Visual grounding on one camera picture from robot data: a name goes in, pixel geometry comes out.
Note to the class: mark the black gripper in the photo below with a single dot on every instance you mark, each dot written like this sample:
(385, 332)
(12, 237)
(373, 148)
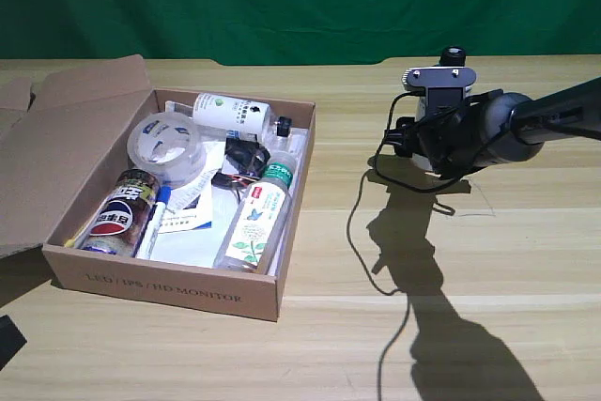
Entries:
(446, 138)

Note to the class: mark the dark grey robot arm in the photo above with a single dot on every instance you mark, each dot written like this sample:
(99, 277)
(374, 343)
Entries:
(563, 114)

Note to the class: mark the clear bottle green flower label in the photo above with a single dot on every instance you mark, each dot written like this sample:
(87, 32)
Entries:
(258, 222)

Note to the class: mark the small white bottle black cap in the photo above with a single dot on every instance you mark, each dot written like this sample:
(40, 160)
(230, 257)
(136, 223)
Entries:
(225, 111)

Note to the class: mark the brown cardboard box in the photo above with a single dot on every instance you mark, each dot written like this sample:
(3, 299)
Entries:
(164, 288)

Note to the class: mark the green backdrop cloth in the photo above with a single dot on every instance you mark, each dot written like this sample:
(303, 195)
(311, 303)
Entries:
(300, 2)

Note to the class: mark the white paper sheets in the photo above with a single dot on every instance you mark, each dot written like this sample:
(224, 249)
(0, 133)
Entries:
(188, 246)

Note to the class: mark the blue white marker pen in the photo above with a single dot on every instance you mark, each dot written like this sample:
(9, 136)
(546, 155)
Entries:
(157, 218)

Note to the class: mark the clear tape roll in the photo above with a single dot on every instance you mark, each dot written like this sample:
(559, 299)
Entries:
(141, 147)

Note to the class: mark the Pepsi can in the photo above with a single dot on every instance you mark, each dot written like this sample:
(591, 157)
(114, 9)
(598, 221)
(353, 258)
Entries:
(112, 218)

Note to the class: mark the small yellow item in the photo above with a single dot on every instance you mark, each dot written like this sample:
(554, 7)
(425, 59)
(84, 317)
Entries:
(69, 242)

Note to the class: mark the black flat object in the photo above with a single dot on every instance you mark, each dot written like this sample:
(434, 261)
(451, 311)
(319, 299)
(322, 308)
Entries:
(9, 342)

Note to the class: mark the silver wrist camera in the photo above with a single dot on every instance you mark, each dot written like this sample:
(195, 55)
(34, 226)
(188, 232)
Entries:
(439, 77)

